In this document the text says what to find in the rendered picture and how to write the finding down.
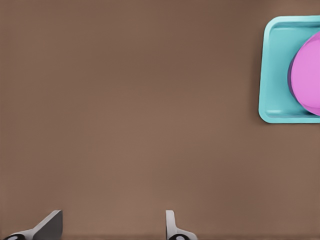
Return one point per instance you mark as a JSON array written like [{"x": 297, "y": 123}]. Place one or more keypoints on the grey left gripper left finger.
[{"x": 46, "y": 226}]

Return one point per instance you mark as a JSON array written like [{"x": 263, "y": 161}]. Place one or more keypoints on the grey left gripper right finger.
[{"x": 172, "y": 225}]

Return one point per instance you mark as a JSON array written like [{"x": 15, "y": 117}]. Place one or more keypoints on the teal rectangular tray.
[{"x": 276, "y": 75}]

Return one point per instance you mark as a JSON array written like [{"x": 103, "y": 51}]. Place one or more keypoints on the pink round plate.
[{"x": 308, "y": 75}]

